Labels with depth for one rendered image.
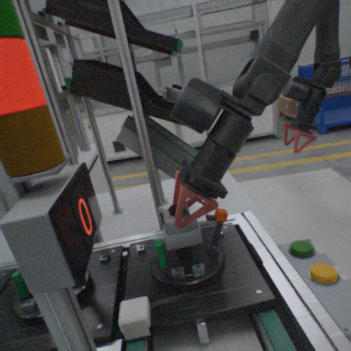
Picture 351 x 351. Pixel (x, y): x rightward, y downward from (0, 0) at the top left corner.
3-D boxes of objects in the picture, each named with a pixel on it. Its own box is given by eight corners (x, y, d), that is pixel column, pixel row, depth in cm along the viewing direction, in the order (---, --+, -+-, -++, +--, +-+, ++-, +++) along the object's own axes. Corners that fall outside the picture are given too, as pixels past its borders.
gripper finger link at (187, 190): (160, 225, 45) (190, 176, 43) (158, 206, 52) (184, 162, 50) (196, 242, 47) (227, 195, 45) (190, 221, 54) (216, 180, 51)
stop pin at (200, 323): (207, 336, 45) (204, 317, 43) (209, 342, 44) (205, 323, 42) (198, 338, 45) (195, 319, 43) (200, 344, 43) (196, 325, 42)
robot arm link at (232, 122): (262, 123, 43) (252, 120, 48) (223, 99, 42) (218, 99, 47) (237, 162, 44) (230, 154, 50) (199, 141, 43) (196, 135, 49)
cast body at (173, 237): (198, 230, 54) (192, 198, 52) (203, 243, 50) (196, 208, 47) (155, 239, 54) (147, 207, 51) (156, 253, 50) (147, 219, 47)
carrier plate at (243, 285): (232, 229, 66) (232, 221, 66) (277, 308, 44) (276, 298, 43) (131, 250, 66) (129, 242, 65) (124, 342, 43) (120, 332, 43)
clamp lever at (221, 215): (216, 244, 54) (225, 208, 52) (219, 250, 52) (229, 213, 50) (198, 242, 54) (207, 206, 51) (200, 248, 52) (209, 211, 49)
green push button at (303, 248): (306, 246, 56) (306, 237, 55) (317, 258, 52) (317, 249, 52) (286, 250, 56) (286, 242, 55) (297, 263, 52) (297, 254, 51)
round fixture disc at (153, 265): (215, 237, 61) (214, 230, 60) (235, 283, 48) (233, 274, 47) (151, 251, 60) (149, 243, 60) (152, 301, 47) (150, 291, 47)
